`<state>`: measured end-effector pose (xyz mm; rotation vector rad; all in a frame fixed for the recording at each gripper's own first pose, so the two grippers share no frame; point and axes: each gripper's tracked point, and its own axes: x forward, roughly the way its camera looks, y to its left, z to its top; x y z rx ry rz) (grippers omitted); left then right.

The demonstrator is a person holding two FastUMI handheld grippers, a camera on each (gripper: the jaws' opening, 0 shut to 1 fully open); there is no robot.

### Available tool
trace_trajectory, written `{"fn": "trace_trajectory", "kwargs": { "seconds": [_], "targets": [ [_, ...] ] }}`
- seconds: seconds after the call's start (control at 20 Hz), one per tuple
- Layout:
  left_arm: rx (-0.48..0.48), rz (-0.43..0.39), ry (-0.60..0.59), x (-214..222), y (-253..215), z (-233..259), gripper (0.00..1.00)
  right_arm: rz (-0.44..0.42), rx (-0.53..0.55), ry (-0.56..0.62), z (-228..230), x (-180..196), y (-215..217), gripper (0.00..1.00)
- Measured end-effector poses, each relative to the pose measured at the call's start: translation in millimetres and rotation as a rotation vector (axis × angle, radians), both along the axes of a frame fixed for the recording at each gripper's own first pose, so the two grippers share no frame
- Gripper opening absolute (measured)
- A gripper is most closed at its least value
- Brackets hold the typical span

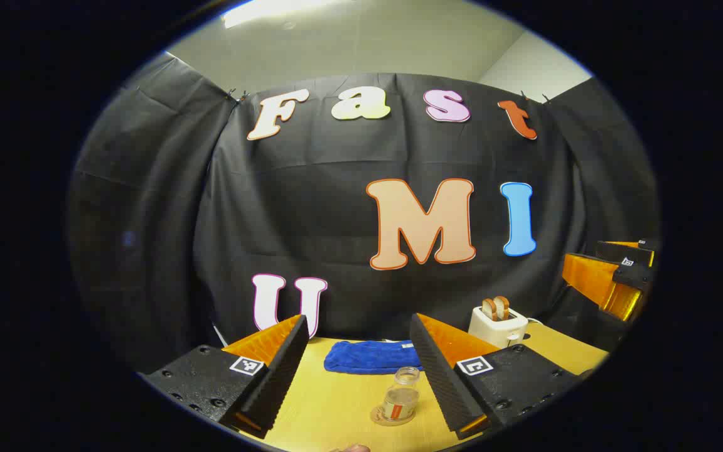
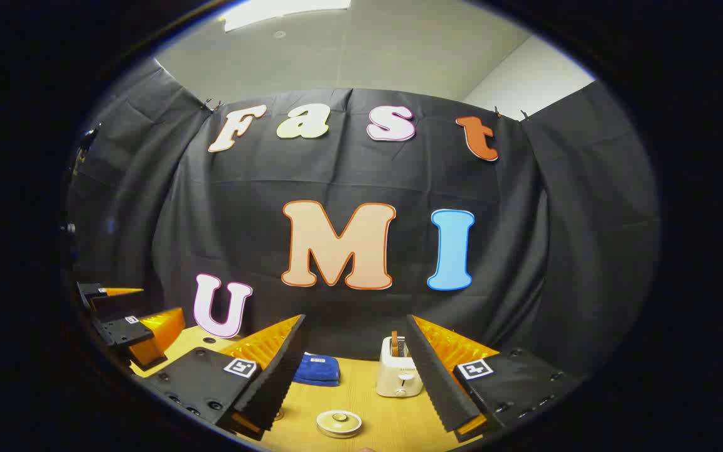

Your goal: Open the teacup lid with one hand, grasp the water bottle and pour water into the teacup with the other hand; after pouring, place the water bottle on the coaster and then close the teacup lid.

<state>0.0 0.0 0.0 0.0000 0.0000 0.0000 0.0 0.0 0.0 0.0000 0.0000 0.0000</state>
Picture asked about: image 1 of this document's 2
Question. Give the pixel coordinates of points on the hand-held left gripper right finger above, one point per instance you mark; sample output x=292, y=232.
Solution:
x=440, y=376

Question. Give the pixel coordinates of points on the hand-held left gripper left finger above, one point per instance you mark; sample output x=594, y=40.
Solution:
x=280, y=376

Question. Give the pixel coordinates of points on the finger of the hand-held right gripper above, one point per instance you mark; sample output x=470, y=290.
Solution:
x=625, y=250
x=590, y=276

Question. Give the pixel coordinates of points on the clear water bottle orange label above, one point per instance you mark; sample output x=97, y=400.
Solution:
x=400, y=398

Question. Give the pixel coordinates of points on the round cork coaster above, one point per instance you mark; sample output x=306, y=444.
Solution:
x=379, y=419

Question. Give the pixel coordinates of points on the white toaster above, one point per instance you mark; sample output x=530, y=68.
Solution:
x=493, y=329

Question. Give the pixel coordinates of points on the blue folded towel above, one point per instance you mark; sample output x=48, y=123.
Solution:
x=368, y=356

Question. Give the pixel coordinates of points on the toast bread slice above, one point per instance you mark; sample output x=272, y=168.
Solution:
x=503, y=306
x=489, y=309

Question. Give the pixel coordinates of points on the black backdrop cloth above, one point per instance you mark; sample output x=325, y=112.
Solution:
x=311, y=213

